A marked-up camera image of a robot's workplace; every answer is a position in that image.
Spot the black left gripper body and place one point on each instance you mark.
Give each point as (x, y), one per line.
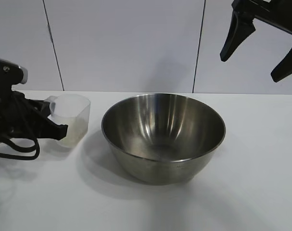
(6, 113)

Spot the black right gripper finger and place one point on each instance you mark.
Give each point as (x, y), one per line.
(238, 32)
(290, 65)

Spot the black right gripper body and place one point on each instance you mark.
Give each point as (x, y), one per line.
(278, 9)

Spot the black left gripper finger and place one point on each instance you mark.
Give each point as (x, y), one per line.
(41, 106)
(56, 131)

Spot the white rice grains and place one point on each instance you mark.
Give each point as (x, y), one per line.
(76, 136)

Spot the clear plastic measuring cup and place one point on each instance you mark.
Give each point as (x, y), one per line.
(73, 113)

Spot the stainless steel mixing bowl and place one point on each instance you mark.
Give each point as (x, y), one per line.
(160, 134)

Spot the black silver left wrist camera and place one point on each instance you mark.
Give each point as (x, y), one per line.
(13, 69)

